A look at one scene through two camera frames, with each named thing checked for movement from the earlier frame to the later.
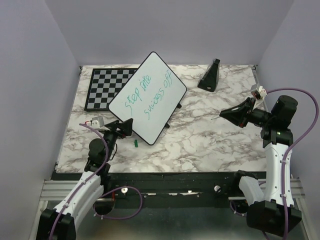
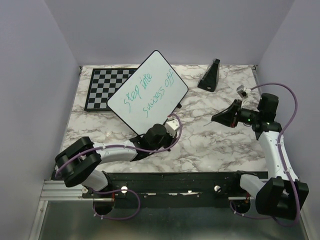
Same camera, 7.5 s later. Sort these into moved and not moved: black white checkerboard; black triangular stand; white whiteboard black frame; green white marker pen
Moved: green white marker pen
Not moved: black triangular stand; black white checkerboard; white whiteboard black frame
